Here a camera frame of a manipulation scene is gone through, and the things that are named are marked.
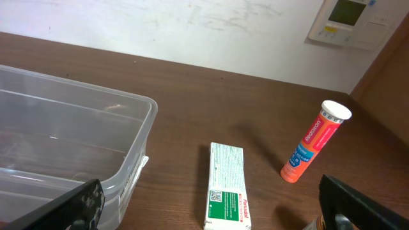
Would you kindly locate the white wall thermostat panel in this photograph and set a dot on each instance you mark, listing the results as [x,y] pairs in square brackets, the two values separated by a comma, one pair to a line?
[360,24]

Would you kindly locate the clear plastic container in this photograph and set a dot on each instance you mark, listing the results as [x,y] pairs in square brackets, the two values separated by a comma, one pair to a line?
[57,134]

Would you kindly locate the orange vitamin tube white cap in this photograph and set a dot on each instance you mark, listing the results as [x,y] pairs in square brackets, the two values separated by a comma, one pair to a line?
[325,125]

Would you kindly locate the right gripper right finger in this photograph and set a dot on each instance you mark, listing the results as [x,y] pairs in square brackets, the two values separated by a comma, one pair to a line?
[337,198]

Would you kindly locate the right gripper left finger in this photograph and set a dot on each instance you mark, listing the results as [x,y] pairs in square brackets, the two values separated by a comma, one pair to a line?
[78,209]

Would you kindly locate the white green medicine box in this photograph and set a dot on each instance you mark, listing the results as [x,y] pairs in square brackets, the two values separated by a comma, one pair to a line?
[227,205]

